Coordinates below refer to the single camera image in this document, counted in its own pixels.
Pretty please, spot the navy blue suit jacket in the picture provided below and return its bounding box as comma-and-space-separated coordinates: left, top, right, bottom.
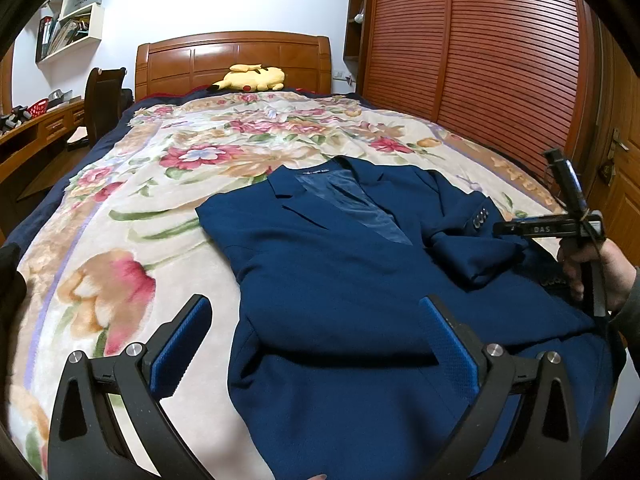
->
198, 156, 624, 479

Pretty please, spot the yellow Pikachu plush toy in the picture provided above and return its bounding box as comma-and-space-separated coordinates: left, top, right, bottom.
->
208, 64, 285, 92

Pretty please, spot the wooden room door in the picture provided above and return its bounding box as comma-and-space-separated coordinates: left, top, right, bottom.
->
584, 23, 640, 264

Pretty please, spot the louvered wooden wardrobe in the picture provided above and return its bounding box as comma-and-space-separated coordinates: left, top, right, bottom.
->
344, 0, 598, 178

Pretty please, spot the dark wooden chair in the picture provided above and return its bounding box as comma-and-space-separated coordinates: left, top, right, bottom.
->
66, 67, 134, 152

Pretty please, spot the person's right hand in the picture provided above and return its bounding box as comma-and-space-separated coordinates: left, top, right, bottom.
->
558, 238, 638, 312

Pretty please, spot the red basket on desk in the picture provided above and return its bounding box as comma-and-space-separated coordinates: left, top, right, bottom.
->
27, 99, 49, 118

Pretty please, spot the white wall shelf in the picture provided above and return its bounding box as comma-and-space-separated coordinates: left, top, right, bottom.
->
35, 0, 104, 65

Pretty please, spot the wooden desk with cabinets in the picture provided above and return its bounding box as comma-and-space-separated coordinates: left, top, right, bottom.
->
0, 99, 85, 183

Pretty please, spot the wooden bed headboard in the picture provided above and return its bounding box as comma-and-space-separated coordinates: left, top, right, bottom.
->
134, 30, 332, 101

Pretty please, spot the floral bed blanket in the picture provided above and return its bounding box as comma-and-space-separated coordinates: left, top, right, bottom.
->
2, 91, 559, 479

